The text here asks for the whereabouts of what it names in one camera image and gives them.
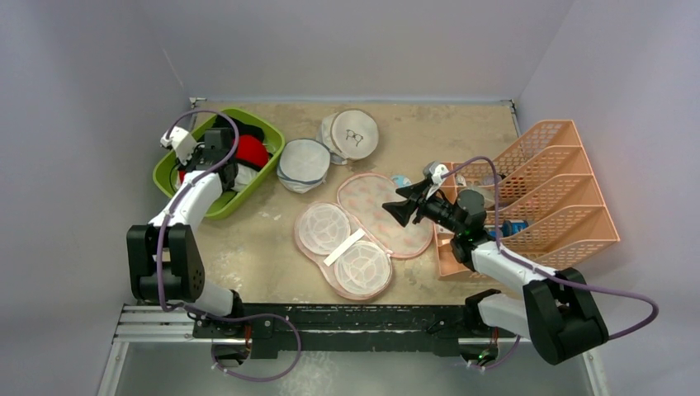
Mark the beige glasses print laundry bag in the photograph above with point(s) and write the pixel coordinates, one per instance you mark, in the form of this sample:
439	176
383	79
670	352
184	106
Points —
349	135

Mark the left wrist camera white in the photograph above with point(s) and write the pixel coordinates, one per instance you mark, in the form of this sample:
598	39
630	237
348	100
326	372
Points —
181	142

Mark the floral mesh laundry bag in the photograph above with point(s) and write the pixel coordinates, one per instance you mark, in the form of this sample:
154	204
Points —
354	241

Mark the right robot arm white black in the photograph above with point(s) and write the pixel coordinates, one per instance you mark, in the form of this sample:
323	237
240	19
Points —
555	310

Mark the blue toothbrush blister pack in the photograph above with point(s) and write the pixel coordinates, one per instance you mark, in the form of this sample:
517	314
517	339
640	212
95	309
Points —
401	181

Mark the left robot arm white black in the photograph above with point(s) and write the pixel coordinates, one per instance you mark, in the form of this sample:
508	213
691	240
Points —
164	260

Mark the white round mesh laundry bag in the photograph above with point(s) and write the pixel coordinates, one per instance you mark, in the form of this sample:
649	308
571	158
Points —
303	165

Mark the white cloth in bin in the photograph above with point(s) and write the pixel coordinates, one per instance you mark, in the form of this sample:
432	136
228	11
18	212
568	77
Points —
244	177

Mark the blue can in organizer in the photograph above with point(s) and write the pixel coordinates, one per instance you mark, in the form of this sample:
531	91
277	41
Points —
509	228

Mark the green plastic bin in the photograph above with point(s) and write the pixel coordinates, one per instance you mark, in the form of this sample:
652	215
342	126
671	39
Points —
164	175

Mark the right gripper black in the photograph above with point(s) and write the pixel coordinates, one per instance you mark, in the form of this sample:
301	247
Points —
418	202

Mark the orange plastic file organizer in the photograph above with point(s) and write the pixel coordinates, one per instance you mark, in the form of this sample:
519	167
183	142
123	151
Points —
544	177

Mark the grey box in organizer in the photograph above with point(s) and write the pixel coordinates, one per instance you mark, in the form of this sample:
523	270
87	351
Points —
488	192

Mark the black garment in bin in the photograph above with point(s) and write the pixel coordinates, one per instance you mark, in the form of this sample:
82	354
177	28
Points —
244	128

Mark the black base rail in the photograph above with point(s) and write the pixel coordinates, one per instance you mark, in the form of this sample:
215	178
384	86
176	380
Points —
442	330

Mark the red bra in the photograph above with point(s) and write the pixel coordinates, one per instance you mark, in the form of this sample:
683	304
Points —
252	150

